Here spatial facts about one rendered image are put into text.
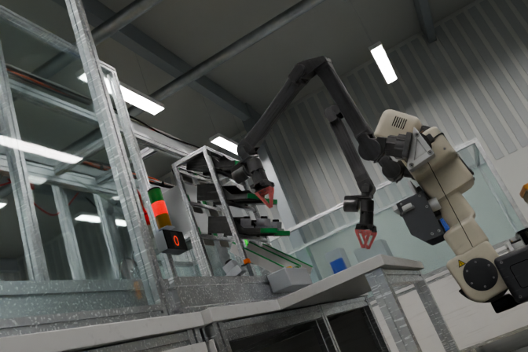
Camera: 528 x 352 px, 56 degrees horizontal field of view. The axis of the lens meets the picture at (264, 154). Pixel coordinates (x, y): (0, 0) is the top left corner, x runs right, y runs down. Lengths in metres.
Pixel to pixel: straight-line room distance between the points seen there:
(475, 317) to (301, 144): 6.50
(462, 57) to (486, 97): 0.97
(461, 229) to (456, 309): 3.77
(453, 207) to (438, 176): 0.12
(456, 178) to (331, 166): 8.91
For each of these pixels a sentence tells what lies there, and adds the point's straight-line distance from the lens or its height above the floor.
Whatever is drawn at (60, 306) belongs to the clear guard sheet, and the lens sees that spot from 0.86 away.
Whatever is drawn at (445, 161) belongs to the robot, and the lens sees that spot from 1.86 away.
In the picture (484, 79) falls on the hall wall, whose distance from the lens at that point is 10.75.
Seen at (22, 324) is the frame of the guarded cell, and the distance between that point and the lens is 0.79.
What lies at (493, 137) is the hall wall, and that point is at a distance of 10.44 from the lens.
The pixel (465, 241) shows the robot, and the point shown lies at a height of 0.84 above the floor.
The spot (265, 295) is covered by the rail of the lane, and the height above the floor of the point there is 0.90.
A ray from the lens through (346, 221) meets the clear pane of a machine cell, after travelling 5.77.
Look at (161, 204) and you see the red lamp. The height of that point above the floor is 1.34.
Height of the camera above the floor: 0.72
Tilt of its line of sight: 21 degrees up
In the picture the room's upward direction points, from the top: 22 degrees counter-clockwise
